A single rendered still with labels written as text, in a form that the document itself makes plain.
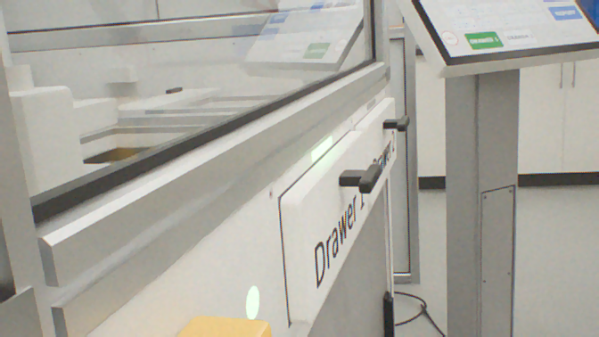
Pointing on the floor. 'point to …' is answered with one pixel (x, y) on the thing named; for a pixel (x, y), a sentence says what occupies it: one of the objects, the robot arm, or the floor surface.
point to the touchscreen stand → (481, 202)
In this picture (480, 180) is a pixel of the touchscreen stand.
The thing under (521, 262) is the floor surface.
